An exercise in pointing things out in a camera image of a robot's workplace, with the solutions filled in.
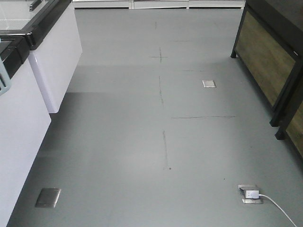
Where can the white power adapter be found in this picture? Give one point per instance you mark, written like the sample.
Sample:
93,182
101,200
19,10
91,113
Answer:
251,194

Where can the black wooden display stand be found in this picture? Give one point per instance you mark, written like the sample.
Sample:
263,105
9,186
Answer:
269,42

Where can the open steel floor socket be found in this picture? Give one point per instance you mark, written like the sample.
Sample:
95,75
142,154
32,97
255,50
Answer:
243,187

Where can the light blue plastic basket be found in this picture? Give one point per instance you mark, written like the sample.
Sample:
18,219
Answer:
5,81

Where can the white chest freezer far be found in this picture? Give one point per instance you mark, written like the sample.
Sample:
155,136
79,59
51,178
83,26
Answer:
49,31

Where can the small steel floor socket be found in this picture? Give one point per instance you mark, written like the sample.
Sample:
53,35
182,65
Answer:
208,83

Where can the white shelf base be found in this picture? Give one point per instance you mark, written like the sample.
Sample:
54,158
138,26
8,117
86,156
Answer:
159,4

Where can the white chest freezer near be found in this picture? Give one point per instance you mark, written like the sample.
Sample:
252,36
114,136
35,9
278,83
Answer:
24,120

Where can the closed steel floor socket left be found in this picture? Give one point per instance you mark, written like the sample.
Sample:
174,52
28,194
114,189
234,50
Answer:
48,198

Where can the white chest freezer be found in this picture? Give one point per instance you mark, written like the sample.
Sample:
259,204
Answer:
24,120
49,31

